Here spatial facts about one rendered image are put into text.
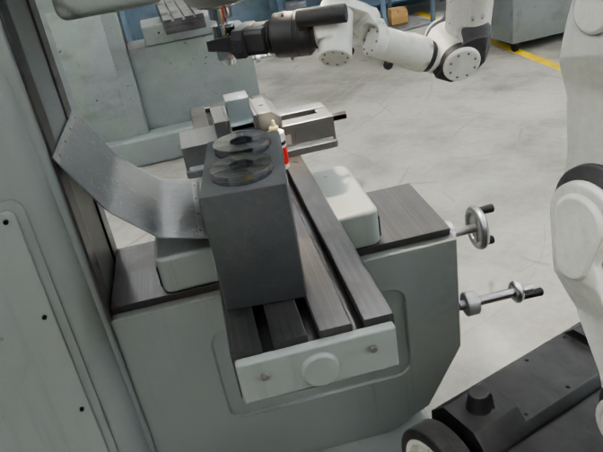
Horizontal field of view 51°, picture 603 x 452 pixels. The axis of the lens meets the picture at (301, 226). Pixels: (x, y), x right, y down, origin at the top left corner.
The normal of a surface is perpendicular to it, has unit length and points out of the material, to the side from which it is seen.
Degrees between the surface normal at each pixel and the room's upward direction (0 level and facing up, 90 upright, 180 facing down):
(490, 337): 0
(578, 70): 115
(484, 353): 0
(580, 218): 90
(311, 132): 90
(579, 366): 0
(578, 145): 90
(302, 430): 90
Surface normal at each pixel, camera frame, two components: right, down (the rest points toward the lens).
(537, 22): 0.29, 0.41
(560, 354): -0.14, -0.87
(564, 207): -0.85, 0.35
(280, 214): 0.08, 0.46
